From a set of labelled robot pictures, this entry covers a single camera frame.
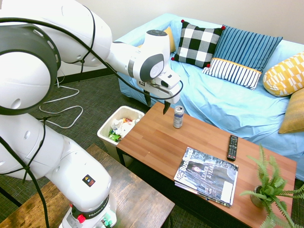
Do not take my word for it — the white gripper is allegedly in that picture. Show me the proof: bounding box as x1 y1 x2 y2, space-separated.
138 68 183 115

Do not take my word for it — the silver blue drink can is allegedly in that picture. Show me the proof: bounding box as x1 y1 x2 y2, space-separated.
172 105 185 129

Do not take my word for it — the crumpled white paper trash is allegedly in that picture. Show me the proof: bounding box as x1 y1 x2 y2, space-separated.
111 118 141 140

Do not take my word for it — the white plastic trash bin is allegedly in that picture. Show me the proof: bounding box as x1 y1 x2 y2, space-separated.
96 105 145 167

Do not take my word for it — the brown wooden coffee table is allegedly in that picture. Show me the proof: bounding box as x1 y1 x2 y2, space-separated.
115 102 297 228

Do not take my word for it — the green snack wrapper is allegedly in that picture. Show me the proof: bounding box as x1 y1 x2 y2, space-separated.
108 128 122 143

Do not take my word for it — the sofa with light blue cover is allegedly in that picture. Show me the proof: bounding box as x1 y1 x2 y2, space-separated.
115 13 304 182

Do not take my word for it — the plain yellow pillow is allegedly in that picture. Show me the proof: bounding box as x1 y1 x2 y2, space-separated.
137 26 177 54

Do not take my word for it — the black white checkered pillow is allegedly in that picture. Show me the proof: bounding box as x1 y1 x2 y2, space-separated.
171 19 226 69

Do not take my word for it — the stack of magazines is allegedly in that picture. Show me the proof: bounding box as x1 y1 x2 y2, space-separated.
173 146 239 206

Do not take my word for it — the black TV remote control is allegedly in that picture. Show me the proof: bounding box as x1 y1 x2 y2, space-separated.
227 134 239 162

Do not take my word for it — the magazine under cover magazine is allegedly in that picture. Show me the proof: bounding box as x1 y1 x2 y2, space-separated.
174 180 232 209

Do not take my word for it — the rustic dark wooden table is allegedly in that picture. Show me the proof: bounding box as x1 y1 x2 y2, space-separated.
0 143 175 228

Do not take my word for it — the blue striped pillow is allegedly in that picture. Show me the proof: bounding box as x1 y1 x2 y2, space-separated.
201 25 284 91

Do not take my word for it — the yellow white patterned pillow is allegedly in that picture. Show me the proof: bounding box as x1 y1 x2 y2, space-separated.
263 51 304 97

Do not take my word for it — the mustard woven pillow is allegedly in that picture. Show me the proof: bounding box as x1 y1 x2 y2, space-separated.
278 88 304 134

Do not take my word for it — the grey metal plant pot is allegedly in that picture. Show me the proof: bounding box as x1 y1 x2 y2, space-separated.
250 185 268 209

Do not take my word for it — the green fern plant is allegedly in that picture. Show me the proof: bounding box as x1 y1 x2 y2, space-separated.
239 143 304 228

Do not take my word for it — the black stand leg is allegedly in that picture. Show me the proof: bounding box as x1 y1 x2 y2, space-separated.
0 187 22 208

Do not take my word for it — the white floor cable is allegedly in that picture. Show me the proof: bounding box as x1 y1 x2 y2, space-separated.
38 77 84 129

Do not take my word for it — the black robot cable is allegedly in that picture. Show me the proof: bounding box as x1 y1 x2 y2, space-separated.
0 4 184 228

